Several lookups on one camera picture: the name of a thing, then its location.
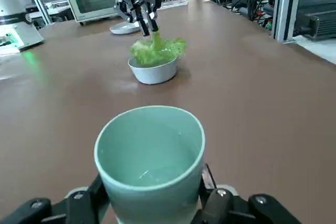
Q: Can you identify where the large grey plate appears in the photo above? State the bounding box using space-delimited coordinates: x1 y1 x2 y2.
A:
109 21 141 35

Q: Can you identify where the light green cup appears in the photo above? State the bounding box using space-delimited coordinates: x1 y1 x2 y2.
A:
93 105 206 224

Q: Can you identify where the small grey bowl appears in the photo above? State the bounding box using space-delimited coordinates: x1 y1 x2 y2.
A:
128 57 178 86

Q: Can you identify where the green lettuce leaf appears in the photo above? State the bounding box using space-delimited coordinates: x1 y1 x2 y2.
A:
130 31 187 67

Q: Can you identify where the aluminium frame post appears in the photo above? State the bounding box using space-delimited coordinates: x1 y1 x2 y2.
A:
271 0 300 43

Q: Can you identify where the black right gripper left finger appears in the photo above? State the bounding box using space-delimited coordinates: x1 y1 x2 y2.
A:
4 173 116 224

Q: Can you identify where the black equipment case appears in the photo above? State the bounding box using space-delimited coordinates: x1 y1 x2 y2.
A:
294 0 336 41

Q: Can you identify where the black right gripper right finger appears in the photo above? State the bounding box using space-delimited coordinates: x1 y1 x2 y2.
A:
194 163 302 224

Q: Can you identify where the white toaster oven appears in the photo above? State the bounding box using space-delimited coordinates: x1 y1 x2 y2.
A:
64 0 121 27

